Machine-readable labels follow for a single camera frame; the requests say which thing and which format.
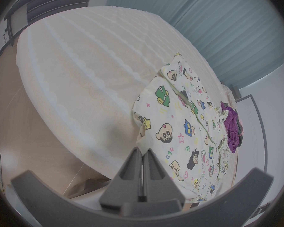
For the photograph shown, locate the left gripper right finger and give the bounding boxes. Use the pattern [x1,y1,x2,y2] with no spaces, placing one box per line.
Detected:
[144,148,186,204]

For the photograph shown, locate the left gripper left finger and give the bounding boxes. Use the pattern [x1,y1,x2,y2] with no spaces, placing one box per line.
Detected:
[99,148,142,204]

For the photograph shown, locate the white printed pyjama top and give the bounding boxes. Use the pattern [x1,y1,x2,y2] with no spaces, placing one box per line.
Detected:
[132,53,237,201]

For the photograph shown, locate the purple satin garment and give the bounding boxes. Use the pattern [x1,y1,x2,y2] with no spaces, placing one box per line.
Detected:
[220,101,239,154]

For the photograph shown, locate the black garment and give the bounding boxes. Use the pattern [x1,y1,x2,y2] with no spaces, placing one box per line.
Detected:
[237,118,245,149]

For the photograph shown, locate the cream pillow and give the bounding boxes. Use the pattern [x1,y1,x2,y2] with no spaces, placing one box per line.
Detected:
[222,84,235,99]

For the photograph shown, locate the grey bedside table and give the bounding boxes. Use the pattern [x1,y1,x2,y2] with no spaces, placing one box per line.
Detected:
[230,84,242,100]

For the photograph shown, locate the bed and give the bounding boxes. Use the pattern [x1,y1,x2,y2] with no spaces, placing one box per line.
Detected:
[15,5,268,206]

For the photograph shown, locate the blue-green curtain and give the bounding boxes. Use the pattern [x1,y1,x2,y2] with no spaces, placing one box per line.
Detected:
[105,0,212,28]
[170,0,284,87]

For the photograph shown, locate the black cabinet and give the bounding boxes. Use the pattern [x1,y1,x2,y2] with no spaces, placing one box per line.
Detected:
[4,0,93,39]

